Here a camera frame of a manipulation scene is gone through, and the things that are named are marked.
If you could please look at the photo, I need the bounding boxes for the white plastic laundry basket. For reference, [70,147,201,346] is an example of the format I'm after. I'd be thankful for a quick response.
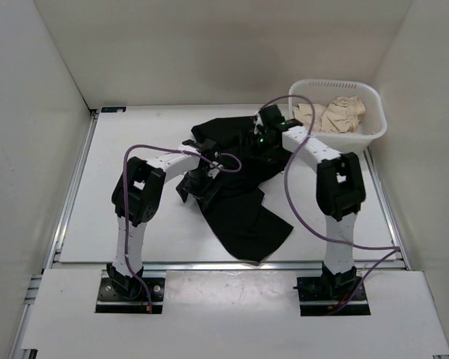
[288,79,387,153]

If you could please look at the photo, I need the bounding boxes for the white front cover board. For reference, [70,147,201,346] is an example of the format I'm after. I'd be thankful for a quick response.
[22,269,449,358]

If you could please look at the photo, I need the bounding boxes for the beige trousers in basket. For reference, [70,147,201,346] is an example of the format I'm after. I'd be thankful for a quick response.
[292,96,367,134]

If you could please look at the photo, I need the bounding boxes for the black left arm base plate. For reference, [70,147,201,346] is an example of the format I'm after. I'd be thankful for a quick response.
[95,269,165,314]

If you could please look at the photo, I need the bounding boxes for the black trousers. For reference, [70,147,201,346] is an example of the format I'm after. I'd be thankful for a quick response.
[191,117,293,263]

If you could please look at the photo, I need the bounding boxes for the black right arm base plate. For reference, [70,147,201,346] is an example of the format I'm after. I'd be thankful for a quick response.
[293,277,371,317]

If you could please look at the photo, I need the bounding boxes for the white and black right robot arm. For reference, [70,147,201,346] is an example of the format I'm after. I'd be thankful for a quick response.
[246,105,366,299]

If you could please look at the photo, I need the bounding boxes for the black corner label sticker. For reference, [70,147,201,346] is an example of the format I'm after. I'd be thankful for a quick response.
[100,106,126,113]

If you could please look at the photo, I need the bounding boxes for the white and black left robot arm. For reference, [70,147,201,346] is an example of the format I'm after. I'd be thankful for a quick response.
[106,139,242,304]

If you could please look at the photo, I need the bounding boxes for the aluminium left frame rail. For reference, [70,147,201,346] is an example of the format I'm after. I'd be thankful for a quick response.
[7,109,100,358]

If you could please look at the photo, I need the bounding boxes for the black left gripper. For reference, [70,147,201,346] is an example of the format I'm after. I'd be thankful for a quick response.
[177,168,222,211]

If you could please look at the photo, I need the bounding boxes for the aluminium front frame rail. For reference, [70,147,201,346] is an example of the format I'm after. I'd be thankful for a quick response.
[51,260,406,271]

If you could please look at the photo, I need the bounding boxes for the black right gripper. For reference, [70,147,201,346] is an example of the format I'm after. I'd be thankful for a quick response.
[236,129,278,167]

